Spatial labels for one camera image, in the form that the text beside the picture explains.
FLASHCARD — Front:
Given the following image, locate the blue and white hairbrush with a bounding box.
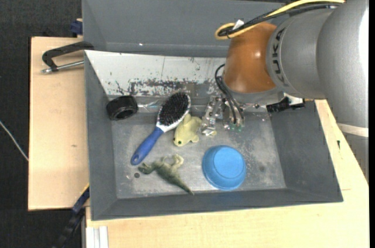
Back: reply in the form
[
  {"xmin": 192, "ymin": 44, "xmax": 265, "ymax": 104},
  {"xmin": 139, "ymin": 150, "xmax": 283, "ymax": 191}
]
[{"xmin": 129, "ymin": 91, "xmax": 192, "ymax": 167}]

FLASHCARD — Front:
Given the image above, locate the blue plastic bowl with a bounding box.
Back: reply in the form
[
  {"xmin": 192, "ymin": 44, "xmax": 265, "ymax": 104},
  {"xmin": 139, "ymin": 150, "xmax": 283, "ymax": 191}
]
[{"xmin": 201, "ymin": 144, "xmax": 247, "ymax": 191}]

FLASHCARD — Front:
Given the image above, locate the grey metal bin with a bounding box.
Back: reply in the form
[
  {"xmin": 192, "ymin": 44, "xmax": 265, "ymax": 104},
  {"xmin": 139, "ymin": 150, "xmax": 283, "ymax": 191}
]
[{"xmin": 81, "ymin": 0, "xmax": 345, "ymax": 222}]

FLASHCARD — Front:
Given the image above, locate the pale wood board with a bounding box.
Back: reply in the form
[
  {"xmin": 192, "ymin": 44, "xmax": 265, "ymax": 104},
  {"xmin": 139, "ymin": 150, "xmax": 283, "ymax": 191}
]
[{"xmin": 28, "ymin": 36, "xmax": 90, "ymax": 212}]

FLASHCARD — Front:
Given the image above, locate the yellow plush fish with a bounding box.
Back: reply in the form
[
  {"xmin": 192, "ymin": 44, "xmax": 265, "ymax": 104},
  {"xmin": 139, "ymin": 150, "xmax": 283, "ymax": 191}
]
[{"xmin": 172, "ymin": 113, "xmax": 203, "ymax": 148}]

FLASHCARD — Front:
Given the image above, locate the black rubber toy tyre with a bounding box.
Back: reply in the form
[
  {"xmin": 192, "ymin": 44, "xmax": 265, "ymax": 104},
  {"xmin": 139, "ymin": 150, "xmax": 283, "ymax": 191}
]
[{"xmin": 105, "ymin": 95, "xmax": 139, "ymax": 121}]

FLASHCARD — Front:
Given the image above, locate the green toy dinosaur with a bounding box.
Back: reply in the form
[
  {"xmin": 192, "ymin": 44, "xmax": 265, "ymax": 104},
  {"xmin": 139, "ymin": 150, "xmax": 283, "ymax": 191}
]
[{"xmin": 137, "ymin": 154, "xmax": 195, "ymax": 196}]

